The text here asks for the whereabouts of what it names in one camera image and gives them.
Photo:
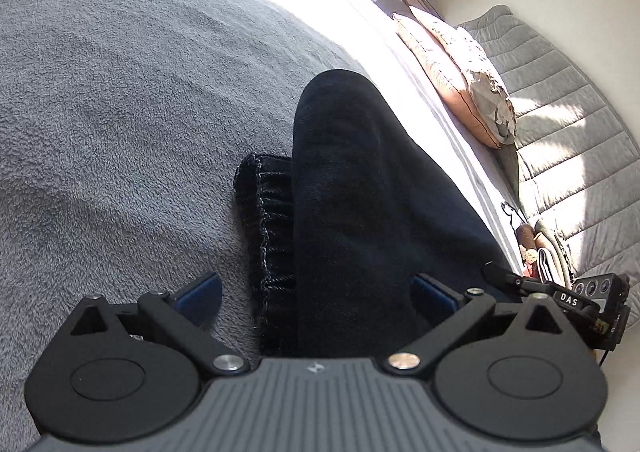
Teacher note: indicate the grey quilted headboard cover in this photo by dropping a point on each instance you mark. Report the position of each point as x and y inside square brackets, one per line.
[575, 132]

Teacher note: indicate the light grey folded garment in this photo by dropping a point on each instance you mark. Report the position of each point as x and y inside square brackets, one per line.
[551, 263]

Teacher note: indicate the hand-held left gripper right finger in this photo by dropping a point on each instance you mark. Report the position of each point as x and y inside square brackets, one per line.
[432, 296]

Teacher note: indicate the floral pillow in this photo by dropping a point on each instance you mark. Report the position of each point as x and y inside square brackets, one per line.
[480, 77]

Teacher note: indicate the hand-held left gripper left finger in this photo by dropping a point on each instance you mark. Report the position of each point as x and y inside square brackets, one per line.
[200, 301]

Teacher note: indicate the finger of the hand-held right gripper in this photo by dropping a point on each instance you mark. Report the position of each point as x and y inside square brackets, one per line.
[500, 274]

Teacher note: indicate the dark denim pants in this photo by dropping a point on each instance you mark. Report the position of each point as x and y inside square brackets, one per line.
[360, 207]

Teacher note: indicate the grey bed blanket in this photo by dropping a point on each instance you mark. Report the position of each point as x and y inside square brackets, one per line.
[125, 107]

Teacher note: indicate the brown fuzzy garment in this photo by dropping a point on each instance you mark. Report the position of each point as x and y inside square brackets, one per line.
[525, 234]

